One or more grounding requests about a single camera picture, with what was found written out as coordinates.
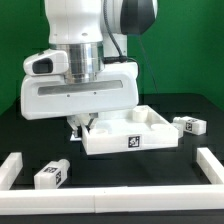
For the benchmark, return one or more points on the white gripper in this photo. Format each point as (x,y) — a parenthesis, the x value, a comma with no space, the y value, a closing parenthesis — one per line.
(115,88)

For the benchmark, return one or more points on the white square tabletop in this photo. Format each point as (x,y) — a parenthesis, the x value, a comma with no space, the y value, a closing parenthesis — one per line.
(140,128)

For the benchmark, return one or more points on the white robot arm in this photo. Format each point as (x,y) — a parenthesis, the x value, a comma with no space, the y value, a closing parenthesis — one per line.
(85,70)

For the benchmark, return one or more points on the white U-shaped fence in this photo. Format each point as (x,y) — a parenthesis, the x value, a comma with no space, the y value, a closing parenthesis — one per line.
(123,199)

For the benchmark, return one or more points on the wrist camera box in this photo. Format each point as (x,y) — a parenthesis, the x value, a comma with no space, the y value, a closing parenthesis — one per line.
(48,62)

